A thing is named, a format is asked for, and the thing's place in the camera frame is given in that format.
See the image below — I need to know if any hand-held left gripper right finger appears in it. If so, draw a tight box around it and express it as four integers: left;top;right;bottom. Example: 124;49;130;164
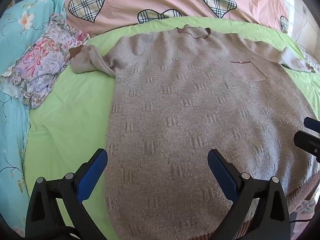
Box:
207;149;292;240

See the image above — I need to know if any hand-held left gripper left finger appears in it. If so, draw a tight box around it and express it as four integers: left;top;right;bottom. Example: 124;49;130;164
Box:
25;148;108;240

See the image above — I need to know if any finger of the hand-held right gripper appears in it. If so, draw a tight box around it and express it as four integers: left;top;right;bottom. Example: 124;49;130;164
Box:
303;117;320;133
293;129;320;165

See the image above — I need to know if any beige knit sweater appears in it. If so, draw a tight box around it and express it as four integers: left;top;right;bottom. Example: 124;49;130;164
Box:
71;26;320;240

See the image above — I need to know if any light green bed sheet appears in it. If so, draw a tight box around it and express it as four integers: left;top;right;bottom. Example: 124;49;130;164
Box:
24;16;320;240

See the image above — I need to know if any small-flowered mattress cover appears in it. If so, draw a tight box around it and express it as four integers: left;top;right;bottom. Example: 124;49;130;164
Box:
287;44;320;215

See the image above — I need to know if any teal floral bed sheet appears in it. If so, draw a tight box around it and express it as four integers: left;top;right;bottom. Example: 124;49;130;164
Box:
0;0;73;238

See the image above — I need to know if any floral ruffled pillow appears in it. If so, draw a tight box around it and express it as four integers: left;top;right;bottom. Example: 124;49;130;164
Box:
0;14;90;109

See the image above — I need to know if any black cable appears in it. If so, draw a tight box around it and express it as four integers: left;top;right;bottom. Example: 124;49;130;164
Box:
289;218;312;225

